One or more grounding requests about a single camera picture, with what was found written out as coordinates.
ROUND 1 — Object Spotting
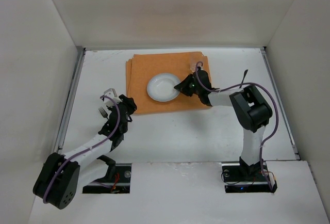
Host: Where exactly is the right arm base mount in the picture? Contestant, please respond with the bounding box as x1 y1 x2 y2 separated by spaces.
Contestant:
221 163 277 194

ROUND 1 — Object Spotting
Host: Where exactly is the orange cloth napkin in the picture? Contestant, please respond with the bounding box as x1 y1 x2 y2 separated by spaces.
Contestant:
126 52 210 115

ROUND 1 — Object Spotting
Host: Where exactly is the black plastic knife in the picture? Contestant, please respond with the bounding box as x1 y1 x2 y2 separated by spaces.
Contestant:
239 69 249 88

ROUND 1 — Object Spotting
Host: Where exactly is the aluminium frame rail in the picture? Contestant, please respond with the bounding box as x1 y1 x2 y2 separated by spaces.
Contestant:
51 46 86 152
260 46 301 161

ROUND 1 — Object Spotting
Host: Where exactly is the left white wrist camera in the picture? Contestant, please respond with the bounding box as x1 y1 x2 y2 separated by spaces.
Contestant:
100 88 121 107

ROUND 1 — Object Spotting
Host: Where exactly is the left aluminium frame rail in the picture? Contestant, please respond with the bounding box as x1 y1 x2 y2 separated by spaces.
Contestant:
51 46 86 152

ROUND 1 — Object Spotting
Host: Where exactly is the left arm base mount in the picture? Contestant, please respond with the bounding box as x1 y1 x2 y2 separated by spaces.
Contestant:
82 155 131 194

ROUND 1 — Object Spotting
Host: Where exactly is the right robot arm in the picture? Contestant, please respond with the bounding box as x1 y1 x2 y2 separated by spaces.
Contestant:
174 67 273 175

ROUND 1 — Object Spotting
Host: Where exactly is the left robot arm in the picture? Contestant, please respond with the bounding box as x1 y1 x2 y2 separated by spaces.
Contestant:
32 94 137 210

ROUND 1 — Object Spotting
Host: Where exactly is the black plastic fork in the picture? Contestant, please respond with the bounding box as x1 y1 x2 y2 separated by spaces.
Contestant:
98 107 108 119

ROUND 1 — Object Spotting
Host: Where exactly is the clear plastic cup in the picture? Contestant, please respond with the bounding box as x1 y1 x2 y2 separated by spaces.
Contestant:
189 55 205 72

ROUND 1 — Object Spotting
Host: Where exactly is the right aluminium frame rail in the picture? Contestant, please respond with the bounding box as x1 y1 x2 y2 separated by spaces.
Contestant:
260 46 301 161

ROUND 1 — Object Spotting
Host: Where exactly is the white paper plate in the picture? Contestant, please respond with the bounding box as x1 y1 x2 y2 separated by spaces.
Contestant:
146 73 180 102

